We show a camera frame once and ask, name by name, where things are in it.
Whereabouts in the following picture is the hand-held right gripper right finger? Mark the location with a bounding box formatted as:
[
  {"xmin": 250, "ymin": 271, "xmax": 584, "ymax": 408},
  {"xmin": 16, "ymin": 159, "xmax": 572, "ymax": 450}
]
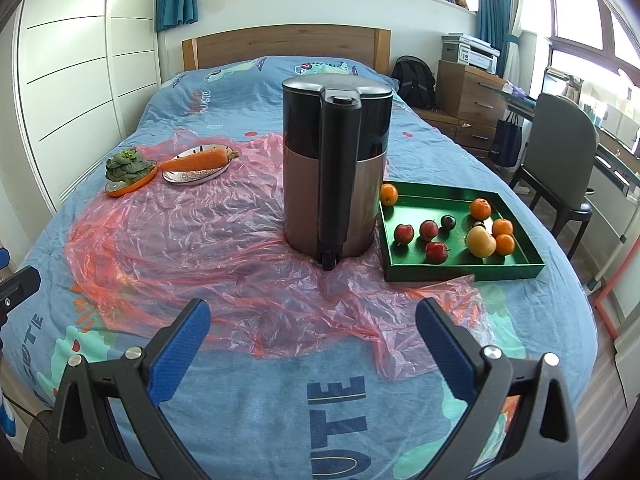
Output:
[{"xmin": 415, "ymin": 297, "xmax": 581, "ymax": 480}]

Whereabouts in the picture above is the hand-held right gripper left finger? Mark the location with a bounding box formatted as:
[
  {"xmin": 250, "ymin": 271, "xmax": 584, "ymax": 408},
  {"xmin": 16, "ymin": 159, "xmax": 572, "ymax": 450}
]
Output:
[{"xmin": 50, "ymin": 298, "xmax": 212, "ymax": 480}]

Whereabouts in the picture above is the green tray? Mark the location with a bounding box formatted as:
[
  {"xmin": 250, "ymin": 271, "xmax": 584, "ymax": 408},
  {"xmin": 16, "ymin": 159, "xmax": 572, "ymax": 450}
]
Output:
[{"xmin": 377, "ymin": 181, "xmax": 545, "ymax": 283}]

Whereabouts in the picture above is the yellow pear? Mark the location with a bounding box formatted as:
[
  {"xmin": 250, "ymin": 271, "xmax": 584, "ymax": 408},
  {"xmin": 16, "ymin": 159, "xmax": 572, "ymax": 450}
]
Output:
[{"xmin": 466, "ymin": 225, "xmax": 497, "ymax": 259}]

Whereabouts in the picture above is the pink plastic sheet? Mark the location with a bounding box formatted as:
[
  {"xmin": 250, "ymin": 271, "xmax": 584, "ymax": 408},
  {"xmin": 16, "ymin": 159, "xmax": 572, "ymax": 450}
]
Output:
[{"xmin": 65, "ymin": 132, "xmax": 496, "ymax": 381}]

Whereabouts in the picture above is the orange plate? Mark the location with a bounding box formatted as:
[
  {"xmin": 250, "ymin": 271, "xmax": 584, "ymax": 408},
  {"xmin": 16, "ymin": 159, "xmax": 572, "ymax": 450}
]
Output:
[{"xmin": 105, "ymin": 160, "xmax": 160, "ymax": 198}]

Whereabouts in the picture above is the green leafy vegetable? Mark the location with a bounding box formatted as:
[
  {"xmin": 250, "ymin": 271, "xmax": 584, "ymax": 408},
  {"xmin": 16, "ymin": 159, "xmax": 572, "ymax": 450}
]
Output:
[{"xmin": 105, "ymin": 148, "xmax": 157, "ymax": 183}]

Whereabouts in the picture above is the silver plate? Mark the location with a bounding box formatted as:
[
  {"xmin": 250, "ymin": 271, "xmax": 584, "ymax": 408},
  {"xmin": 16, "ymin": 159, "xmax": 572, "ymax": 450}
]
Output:
[{"xmin": 161, "ymin": 145, "xmax": 232, "ymax": 186}]

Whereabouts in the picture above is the carrot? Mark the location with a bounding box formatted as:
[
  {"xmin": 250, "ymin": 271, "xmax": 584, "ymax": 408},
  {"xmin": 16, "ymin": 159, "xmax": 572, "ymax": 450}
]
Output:
[{"xmin": 159, "ymin": 147, "xmax": 241, "ymax": 172}]

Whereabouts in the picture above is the black and copper kettle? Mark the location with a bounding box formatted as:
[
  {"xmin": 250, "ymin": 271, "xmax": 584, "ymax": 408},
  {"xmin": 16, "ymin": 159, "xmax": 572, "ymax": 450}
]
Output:
[{"xmin": 281, "ymin": 72, "xmax": 394, "ymax": 272}]

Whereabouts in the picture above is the white wardrobe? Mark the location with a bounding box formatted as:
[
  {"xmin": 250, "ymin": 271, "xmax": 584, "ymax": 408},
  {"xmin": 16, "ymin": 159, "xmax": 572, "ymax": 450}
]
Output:
[{"xmin": 12, "ymin": 0, "xmax": 163, "ymax": 211}]

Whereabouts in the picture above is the dark tote bag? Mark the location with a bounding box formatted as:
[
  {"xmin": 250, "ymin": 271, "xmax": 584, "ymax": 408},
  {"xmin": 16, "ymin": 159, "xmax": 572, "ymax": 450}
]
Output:
[{"xmin": 489, "ymin": 112, "xmax": 523, "ymax": 168}]

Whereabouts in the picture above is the grey chair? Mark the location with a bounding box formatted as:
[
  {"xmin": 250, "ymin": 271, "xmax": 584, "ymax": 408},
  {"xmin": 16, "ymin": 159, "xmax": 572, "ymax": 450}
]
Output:
[{"xmin": 509, "ymin": 92, "xmax": 601, "ymax": 261}]

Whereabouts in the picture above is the wooden drawer cabinet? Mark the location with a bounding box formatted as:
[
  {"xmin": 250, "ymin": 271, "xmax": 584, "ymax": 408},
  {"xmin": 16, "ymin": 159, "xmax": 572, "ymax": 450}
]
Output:
[{"xmin": 436, "ymin": 60, "xmax": 511, "ymax": 151}]

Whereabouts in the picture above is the black backpack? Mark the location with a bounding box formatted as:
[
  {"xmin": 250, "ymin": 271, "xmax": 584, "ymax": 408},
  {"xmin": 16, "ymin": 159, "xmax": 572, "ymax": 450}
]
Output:
[{"xmin": 391, "ymin": 56, "xmax": 437, "ymax": 110}]

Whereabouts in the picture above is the white printer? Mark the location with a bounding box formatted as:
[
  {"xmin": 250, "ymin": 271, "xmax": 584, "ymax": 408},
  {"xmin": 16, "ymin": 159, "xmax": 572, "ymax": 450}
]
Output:
[{"xmin": 441, "ymin": 32, "xmax": 501, "ymax": 75}]

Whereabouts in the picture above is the wooden headboard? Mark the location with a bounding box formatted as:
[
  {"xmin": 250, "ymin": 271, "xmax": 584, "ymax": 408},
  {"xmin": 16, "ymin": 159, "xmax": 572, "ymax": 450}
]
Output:
[{"xmin": 181, "ymin": 24, "xmax": 392, "ymax": 77}]

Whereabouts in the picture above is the window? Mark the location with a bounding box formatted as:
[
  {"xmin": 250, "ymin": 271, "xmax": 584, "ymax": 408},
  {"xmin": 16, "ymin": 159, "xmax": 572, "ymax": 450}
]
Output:
[{"xmin": 520, "ymin": 0, "xmax": 640, "ymax": 111}]

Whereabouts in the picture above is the red metal frame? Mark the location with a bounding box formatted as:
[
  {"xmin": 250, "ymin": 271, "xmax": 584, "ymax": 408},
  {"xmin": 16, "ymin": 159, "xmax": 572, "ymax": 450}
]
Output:
[{"xmin": 592, "ymin": 280, "xmax": 626, "ymax": 346}]

